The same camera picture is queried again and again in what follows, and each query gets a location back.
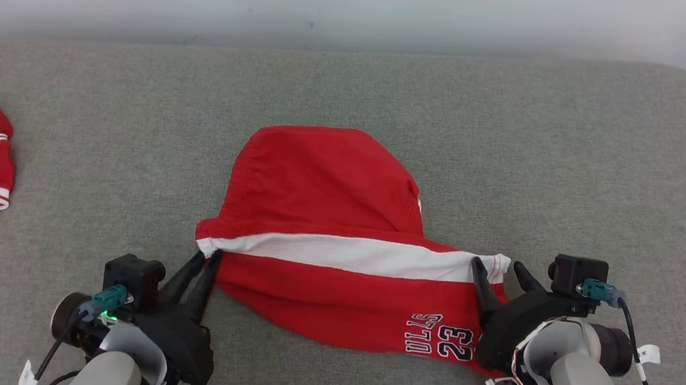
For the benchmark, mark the teal left camera connector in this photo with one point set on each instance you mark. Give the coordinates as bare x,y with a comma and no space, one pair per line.
103,301

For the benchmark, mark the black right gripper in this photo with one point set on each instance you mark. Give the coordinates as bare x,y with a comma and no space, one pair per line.
511,327

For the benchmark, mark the teal right camera connector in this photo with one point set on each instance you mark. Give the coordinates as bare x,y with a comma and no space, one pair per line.
601,293

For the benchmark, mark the teal camera connector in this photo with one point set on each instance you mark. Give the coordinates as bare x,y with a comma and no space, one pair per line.
601,293
103,301

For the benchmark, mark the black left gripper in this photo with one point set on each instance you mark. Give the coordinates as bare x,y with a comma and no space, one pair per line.
183,347

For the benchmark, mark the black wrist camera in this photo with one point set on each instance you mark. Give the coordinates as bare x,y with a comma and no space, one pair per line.
574,273
133,277

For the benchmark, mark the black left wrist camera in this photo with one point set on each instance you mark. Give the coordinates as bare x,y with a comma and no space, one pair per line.
133,277

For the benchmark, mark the red Bulls basketball shorts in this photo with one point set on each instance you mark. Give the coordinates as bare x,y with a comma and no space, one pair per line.
328,204

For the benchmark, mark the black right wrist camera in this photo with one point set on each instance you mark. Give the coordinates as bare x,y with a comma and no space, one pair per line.
574,273

